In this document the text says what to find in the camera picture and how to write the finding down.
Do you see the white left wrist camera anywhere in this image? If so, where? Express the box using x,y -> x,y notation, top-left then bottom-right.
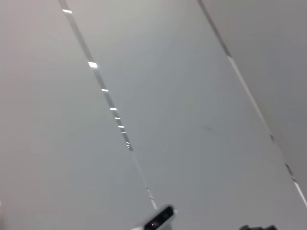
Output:
130,204 -> 179,230

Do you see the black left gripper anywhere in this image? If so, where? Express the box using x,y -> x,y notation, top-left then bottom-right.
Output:
239,224 -> 278,230

